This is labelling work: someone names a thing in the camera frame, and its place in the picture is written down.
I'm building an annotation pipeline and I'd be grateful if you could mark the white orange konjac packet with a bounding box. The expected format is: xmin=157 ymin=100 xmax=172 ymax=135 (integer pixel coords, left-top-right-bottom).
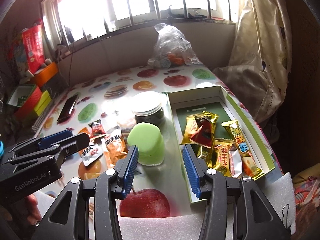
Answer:
xmin=79 ymin=141 xmax=103 ymax=167

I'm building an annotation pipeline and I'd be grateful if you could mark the red black date packet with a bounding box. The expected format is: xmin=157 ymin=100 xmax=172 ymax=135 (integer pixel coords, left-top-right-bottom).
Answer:
xmin=88 ymin=119 xmax=105 ymax=138

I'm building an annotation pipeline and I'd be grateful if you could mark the orange konjac snack packet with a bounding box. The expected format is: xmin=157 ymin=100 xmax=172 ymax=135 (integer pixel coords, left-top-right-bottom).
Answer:
xmin=104 ymin=127 xmax=128 ymax=169

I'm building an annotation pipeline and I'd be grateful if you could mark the long yellow snack bar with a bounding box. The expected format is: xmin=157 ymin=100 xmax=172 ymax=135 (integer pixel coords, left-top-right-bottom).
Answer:
xmin=221 ymin=120 xmax=263 ymax=179

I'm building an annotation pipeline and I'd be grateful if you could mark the yellow peanut candy packet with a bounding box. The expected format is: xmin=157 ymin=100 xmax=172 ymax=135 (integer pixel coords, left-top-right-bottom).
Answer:
xmin=197 ymin=140 xmax=233 ymax=177

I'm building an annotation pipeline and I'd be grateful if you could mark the red gold candy packet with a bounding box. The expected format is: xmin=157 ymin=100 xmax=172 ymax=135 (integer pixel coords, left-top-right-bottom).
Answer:
xmin=181 ymin=111 xmax=219 ymax=148

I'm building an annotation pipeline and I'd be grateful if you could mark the black sesame candy packet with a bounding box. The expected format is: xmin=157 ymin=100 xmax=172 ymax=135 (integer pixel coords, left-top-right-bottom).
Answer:
xmin=229 ymin=146 xmax=243 ymax=178

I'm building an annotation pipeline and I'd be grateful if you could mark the person left hand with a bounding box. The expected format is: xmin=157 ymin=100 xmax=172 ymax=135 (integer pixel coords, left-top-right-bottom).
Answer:
xmin=25 ymin=194 xmax=42 ymax=225

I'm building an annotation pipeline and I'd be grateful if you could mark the striped black white box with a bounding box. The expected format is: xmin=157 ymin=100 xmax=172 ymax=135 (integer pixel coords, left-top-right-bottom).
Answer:
xmin=31 ymin=101 xmax=54 ymax=132

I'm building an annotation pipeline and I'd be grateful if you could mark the black smartphone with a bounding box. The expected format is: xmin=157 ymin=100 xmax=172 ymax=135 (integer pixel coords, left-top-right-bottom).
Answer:
xmin=57 ymin=94 xmax=79 ymax=124

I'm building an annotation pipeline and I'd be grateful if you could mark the white foam sheet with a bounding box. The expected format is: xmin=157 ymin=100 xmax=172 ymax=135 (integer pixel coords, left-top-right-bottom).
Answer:
xmin=39 ymin=171 xmax=297 ymax=240

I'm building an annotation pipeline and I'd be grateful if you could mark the yellow green box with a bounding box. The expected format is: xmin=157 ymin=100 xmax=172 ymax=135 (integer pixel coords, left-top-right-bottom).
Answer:
xmin=31 ymin=90 xmax=52 ymax=117

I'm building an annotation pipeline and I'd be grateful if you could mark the red textured box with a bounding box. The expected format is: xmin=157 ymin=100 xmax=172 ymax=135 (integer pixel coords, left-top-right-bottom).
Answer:
xmin=14 ymin=86 xmax=42 ymax=120

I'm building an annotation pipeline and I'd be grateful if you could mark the orange storage box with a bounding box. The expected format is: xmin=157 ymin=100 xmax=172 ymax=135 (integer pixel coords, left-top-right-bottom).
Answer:
xmin=30 ymin=62 xmax=59 ymax=88

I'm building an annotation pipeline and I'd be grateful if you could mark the green cream jar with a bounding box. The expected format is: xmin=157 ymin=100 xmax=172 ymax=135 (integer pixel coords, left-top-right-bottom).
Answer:
xmin=127 ymin=122 xmax=165 ymax=166

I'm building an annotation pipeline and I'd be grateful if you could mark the clear jar white lid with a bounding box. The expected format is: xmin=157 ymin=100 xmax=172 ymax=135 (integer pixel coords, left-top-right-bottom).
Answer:
xmin=131 ymin=91 xmax=165 ymax=126

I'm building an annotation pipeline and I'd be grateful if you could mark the red paper bag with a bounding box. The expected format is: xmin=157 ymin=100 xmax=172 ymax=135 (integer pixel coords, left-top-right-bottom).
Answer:
xmin=22 ymin=20 xmax=44 ymax=74

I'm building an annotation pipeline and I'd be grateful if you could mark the green white cardboard box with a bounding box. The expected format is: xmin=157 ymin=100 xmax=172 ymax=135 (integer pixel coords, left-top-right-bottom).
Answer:
xmin=159 ymin=86 xmax=276 ymax=209

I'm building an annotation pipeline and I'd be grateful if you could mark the clear plastic bag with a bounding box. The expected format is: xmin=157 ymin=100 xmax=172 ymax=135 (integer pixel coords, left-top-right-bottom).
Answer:
xmin=148 ymin=23 xmax=202 ymax=69

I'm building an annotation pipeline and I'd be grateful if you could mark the cream patterned curtain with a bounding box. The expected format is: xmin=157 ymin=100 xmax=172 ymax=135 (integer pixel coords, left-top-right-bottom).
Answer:
xmin=213 ymin=0 xmax=292 ymax=123

